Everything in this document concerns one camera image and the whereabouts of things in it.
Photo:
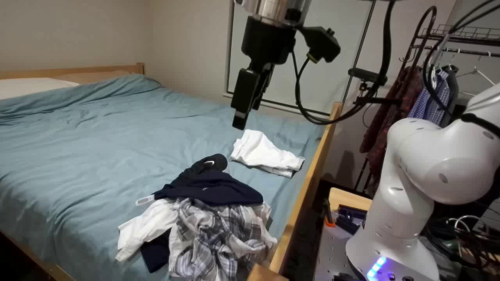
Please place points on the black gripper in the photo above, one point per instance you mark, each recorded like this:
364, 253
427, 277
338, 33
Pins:
267, 41

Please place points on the white clothing piece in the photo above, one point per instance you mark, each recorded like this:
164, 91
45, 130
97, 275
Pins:
263, 154

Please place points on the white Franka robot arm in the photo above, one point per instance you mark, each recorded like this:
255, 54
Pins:
442, 157

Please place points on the light blue bed sheet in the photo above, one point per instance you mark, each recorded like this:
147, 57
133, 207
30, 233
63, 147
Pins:
94, 150

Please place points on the white framed window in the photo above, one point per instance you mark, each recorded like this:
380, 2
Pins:
333, 79

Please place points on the navy blue garment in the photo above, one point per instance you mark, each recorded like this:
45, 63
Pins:
208, 185

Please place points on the maroon hanging garment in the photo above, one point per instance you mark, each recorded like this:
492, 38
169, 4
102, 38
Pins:
388, 119

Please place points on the small wooden stool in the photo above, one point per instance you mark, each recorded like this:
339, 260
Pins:
350, 197

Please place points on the grey plaid shirt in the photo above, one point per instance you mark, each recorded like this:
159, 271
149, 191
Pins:
208, 244

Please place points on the blue hanging shirt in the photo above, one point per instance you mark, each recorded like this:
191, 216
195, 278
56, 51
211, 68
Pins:
430, 102

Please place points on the white t-shirt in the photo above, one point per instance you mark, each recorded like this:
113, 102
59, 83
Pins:
142, 229

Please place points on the small dark blue garment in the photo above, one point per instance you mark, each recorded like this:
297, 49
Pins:
155, 252

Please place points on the black metal clothes rack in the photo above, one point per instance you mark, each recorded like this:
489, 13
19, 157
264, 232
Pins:
469, 33

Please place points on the white pillow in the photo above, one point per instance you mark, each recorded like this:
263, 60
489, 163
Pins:
25, 88

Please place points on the wooden bed frame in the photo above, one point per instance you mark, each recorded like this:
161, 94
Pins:
313, 177

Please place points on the black mounting bracket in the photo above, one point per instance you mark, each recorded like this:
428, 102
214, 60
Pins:
367, 77

